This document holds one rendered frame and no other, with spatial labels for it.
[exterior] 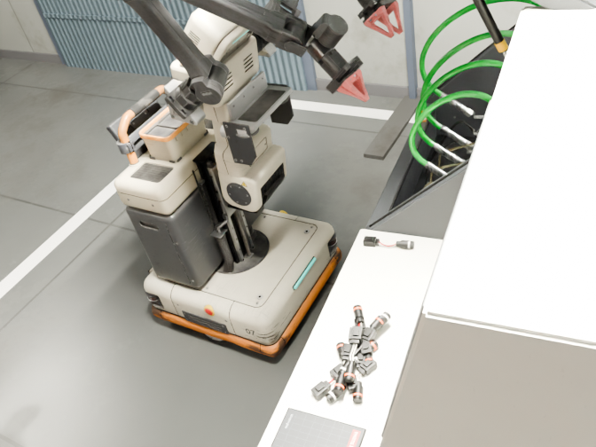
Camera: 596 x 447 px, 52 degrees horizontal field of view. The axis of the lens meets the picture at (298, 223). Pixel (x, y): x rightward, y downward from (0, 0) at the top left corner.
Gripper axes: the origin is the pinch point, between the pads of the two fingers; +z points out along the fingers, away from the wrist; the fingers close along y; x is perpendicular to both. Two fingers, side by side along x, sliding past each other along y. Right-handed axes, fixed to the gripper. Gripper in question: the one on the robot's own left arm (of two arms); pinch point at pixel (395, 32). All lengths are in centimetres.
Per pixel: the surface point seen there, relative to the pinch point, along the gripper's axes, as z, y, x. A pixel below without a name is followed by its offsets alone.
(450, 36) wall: -12, 193, 75
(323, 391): 55, -74, 18
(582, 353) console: 50, -99, -48
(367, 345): 54, -62, 13
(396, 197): 35.0, -10.9, 23.0
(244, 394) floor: 66, -17, 134
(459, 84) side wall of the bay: 19.6, 35.3, 11.5
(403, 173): 31.0, -1.2, 23.2
